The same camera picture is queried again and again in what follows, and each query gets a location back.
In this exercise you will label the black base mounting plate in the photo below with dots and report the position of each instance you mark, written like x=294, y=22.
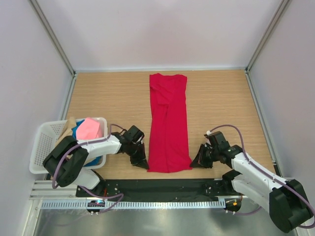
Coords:
x=166, y=190

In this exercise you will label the blue t shirt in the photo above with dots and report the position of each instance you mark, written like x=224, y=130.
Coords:
x=75, y=130

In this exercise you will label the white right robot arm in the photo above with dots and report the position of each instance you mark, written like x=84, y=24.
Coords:
x=284, y=200

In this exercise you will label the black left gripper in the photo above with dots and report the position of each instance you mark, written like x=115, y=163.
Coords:
x=135, y=153

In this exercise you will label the white plastic laundry basket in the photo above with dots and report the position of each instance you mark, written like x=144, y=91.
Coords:
x=45, y=139

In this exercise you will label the aluminium corner post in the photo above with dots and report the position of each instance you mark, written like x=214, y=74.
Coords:
x=51, y=34
x=279, y=13

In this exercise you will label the beige t shirt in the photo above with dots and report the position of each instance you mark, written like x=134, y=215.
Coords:
x=67, y=129

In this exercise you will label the pink t shirt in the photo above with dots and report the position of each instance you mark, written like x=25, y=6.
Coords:
x=89, y=129

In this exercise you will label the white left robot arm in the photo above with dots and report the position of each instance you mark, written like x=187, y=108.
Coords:
x=66, y=162

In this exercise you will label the left aluminium corner post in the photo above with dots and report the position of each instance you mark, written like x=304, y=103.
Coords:
x=51, y=34

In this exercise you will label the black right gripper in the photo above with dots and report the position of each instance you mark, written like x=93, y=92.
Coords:
x=207, y=154

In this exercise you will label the right aluminium corner post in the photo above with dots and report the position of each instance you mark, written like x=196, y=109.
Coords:
x=279, y=13

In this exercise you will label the aluminium frame rail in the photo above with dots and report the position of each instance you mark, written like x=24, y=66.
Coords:
x=49, y=189

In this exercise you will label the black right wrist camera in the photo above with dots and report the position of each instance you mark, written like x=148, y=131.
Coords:
x=217, y=140

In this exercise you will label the white slotted cable duct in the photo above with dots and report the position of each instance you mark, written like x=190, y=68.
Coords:
x=99, y=205

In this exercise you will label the red polo shirt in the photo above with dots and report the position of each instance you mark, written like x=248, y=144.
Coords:
x=168, y=143

